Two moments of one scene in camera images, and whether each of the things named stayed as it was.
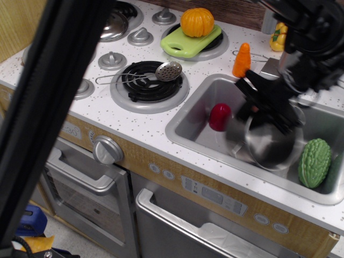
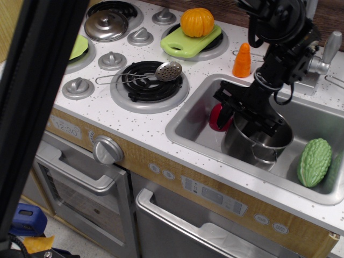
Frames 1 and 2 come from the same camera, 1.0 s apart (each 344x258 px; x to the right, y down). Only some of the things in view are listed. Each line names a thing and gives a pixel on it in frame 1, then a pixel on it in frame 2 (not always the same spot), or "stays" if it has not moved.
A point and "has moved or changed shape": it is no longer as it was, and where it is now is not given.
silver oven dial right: (106, 151) stays
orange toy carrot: (242, 63) stays
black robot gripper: (269, 103) → (251, 105)
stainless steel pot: (271, 149) has moved or changed shape
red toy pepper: (220, 117) stays
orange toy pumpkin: (197, 22) stays
